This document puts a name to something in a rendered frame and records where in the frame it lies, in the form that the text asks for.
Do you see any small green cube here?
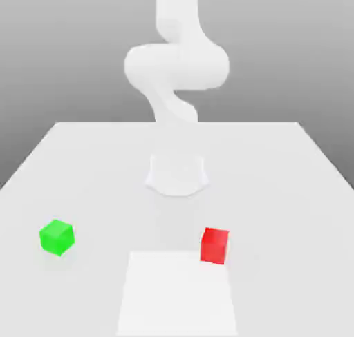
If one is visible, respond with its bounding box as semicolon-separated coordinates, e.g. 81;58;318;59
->
38;218;76;257

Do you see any small red cube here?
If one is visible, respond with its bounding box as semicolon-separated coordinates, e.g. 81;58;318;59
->
199;227;230;266

